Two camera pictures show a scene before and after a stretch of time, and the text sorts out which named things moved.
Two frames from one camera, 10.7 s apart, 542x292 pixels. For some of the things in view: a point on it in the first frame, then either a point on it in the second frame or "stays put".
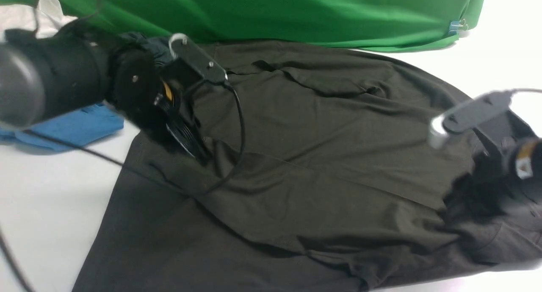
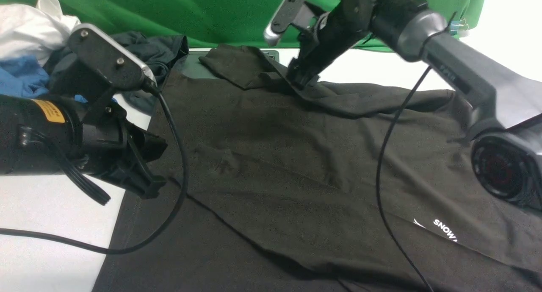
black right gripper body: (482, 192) to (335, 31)
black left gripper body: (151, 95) to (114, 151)
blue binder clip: (455, 26) stays put
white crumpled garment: (46, 18) stays put
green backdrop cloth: (385, 18) stays put
